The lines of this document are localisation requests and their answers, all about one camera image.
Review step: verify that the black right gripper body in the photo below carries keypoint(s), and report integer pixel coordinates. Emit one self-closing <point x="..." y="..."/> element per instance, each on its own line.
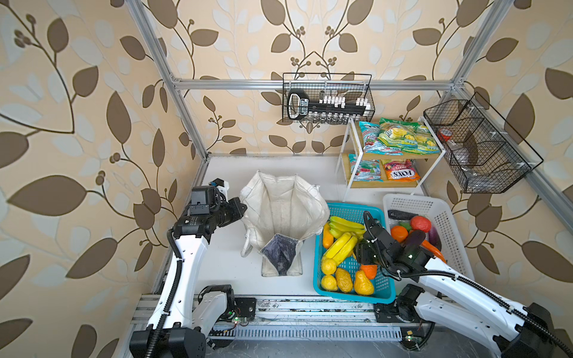
<point x="367" y="256"/>

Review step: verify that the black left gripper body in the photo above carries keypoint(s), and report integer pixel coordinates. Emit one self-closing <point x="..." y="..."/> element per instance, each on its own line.
<point x="218" y="214"/>

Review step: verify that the white canvas grocery bag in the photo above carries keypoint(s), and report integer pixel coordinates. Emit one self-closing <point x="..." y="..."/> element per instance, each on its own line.
<point x="282" y="212"/>

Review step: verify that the yellow banana bunch front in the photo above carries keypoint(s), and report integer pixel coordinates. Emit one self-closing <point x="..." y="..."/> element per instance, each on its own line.
<point x="341" y="248"/>

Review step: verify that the yellow banana bunch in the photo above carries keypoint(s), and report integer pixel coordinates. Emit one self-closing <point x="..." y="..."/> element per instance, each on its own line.
<point x="345" y="226"/>
<point x="341" y="248"/>

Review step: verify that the green yellow tea packet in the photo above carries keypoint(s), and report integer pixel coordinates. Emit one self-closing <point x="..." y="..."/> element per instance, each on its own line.
<point x="397" y="134"/>

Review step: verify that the teal candy packet top shelf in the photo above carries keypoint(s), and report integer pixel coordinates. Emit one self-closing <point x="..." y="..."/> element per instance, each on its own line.
<point x="371" y="142"/>

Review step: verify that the teal candy packet shelf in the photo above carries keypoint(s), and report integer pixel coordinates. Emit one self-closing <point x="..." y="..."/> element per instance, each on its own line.
<point x="371" y="142"/>
<point x="365" y="170"/>

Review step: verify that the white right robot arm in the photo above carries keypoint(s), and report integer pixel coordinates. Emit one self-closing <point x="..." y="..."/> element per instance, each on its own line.
<point x="439" y="294"/>

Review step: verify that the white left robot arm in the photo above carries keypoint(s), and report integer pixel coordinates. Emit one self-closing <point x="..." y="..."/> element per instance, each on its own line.
<point x="177" y="327"/>

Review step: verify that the orange tangerine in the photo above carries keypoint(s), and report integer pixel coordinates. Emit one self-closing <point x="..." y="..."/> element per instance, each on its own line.
<point x="399" y="233"/>

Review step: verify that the orange persimmon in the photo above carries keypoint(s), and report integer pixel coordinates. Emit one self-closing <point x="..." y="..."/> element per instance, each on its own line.
<point x="370" y="271"/>

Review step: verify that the orange carrot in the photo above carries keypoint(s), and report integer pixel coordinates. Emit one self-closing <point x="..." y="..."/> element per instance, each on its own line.
<point x="433" y="250"/>

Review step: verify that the red tomato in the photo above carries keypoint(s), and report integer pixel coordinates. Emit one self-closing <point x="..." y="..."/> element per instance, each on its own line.
<point x="420" y="223"/>

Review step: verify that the purple onion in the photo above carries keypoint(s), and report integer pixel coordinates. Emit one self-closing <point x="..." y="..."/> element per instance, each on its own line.
<point x="434" y="238"/>

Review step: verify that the dark cucumber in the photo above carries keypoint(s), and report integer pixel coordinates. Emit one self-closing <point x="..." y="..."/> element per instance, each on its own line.
<point x="400" y="215"/>

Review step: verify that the yellow pear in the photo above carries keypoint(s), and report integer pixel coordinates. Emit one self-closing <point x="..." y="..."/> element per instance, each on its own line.
<point x="363" y="286"/>

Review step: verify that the yellow-brown potato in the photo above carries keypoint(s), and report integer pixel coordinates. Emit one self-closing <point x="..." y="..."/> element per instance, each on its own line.
<point x="344" y="280"/>

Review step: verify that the white plastic vegetable basket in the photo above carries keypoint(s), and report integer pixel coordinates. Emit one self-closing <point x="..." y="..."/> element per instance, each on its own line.
<point x="440" y="215"/>

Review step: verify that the yellow banana bunch back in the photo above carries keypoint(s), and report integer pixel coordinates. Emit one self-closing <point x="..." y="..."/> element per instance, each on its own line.
<point x="345" y="226"/>

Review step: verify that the yellow lemon lower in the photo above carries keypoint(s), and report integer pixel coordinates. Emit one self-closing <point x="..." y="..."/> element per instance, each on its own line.
<point x="328" y="266"/>

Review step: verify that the yellow lemon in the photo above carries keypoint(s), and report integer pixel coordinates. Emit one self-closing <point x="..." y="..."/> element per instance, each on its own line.
<point x="329" y="283"/>
<point x="328" y="266"/>

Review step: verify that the orange carrot-like fruit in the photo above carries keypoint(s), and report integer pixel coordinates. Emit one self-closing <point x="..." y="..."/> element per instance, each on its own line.
<point x="327" y="237"/>

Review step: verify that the yellow lemon bottom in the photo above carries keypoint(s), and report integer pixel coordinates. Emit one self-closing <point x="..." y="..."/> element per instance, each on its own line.
<point x="329" y="283"/>

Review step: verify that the orange Fox's candy packet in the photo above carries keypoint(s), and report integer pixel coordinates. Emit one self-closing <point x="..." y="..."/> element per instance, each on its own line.
<point x="400" y="171"/>

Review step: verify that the teal candy packet lower shelf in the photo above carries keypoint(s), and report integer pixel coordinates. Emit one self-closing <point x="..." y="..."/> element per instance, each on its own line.
<point x="365" y="170"/>

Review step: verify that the white wooden two-tier shelf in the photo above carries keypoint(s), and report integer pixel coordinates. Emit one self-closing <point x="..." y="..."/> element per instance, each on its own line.
<point x="352" y="153"/>

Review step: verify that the green yellow packet right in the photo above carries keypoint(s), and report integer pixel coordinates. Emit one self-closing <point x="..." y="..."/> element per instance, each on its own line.
<point x="426" y="145"/>

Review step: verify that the plastic bottle red cap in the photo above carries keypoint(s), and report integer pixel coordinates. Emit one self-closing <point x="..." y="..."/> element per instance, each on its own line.
<point x="458" y="154"/>

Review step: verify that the black keyboard toy in basket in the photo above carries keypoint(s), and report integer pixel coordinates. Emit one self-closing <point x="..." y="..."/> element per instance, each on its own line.
<point x="318" y="106"/>

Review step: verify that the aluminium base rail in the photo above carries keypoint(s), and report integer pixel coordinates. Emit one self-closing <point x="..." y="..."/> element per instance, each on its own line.
<point x="311" y="318"/>

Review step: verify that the black wire basket back wall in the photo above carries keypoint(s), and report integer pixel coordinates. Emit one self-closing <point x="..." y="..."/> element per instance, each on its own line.
<point x="349" y="84"/>

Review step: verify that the black wire basket wall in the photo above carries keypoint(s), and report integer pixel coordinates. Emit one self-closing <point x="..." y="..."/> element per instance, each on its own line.
<point x="504" y="156"/>
<point x="349" y="84"/>

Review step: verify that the black wire basket right wall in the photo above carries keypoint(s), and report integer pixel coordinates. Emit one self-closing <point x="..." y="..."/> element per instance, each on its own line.
<point x="504" y="156"/>

